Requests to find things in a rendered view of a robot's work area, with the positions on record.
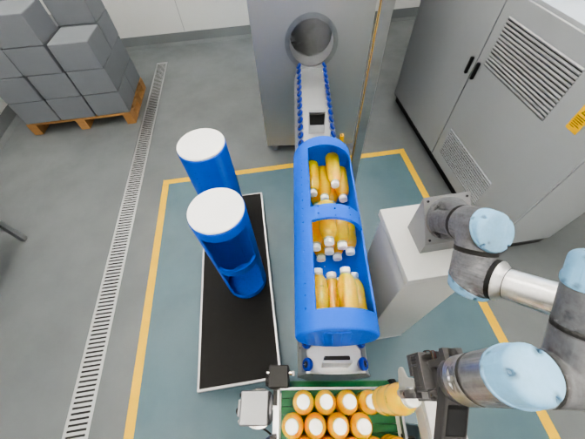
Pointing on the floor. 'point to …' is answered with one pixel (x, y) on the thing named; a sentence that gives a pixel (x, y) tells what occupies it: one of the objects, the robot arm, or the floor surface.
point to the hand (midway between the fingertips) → (412, 395)
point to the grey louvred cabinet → (502, 105)
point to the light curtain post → (372, 78)
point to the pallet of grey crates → (65, 64)
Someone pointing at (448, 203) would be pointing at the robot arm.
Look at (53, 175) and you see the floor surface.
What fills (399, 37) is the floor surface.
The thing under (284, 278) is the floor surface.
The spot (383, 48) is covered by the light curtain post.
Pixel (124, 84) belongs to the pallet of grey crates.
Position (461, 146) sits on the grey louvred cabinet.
